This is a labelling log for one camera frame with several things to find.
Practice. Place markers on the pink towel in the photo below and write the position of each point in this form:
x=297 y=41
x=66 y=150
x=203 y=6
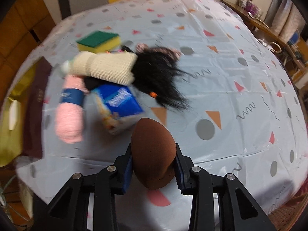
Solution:
x=69 y=114

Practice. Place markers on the wooden side table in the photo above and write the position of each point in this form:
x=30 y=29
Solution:
x=293 y=57

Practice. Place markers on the patterned white tablecloth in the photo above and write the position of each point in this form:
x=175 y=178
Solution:
x=244 y=116

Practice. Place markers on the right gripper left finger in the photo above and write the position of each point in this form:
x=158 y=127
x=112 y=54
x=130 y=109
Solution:
x=69 y=208

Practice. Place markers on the pink patterned scrunchie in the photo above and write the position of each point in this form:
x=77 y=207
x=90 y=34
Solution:
x=175 y=54

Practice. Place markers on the black hair wig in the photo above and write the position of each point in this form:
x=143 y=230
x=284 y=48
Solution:
x=155 y=75

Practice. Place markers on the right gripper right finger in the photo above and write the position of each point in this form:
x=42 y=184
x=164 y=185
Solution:
x=238 y=210

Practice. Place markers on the beige knit cloth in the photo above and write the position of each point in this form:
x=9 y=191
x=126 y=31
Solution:
x=112 y=67

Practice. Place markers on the patterned curtain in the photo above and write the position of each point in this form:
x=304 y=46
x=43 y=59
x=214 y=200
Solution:
x=284 y=19

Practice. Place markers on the brown egg-shaped makeup sponge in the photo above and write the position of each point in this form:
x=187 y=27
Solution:
x=153 y=151

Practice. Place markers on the blue tissue pack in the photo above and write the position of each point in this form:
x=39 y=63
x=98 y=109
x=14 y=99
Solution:
x=118 y=107

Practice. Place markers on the green and yellow sponge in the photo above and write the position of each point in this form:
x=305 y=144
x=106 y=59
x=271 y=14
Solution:
x=99 y=42

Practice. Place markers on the wooden wardrobe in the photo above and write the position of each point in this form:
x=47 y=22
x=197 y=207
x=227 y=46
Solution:
x=25 y=24

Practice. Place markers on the green powder puff jar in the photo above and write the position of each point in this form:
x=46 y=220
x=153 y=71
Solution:
x=65 y=67

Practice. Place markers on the purple jar on table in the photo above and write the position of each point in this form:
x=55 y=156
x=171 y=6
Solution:
x=251 y=7

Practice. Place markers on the gold tray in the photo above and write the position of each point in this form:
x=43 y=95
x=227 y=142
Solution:
x=21 y=131

